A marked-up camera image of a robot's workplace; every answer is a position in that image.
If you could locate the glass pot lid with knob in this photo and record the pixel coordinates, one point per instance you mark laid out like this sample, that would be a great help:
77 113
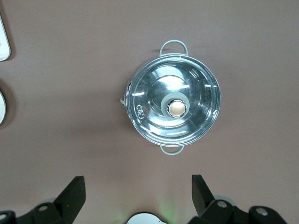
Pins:
163 126

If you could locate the brown table cloth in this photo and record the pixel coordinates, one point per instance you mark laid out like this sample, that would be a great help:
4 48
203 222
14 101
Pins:
70 93

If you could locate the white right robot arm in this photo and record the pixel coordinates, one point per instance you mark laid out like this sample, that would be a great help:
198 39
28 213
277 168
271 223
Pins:
144 219

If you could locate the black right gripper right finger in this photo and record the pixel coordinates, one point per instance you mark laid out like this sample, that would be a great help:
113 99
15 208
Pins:
210 210

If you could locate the cream tray with rabbit print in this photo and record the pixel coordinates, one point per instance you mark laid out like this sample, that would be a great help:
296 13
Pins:
3 46

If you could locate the cream round plate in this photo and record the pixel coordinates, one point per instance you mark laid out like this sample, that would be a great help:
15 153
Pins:
2 107

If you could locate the steel pot with glass lid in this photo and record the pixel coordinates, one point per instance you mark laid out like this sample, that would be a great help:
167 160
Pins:
171 152

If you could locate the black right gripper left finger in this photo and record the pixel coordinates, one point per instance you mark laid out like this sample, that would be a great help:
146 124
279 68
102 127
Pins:
67 203

